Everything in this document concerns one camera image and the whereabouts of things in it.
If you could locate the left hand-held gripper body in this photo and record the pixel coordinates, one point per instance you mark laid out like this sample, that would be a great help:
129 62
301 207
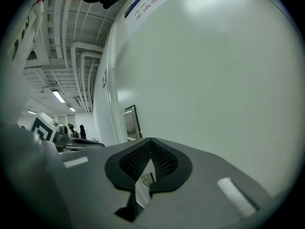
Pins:
44 128

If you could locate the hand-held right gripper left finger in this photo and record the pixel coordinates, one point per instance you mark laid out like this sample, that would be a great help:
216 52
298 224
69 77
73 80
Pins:
90 187

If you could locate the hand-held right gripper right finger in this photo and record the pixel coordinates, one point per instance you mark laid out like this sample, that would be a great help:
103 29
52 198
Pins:
209 180

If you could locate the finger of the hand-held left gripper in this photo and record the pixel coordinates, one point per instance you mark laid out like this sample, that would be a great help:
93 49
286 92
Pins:
83 143

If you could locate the paper sign red text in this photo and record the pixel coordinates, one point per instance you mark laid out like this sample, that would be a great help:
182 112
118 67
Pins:
152 11

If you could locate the ceiling strip light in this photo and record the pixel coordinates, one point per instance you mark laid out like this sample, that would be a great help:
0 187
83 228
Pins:
31 112
58 96
72 109

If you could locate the white ceiling duct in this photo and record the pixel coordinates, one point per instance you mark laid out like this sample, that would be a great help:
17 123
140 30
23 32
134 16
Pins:
76 56

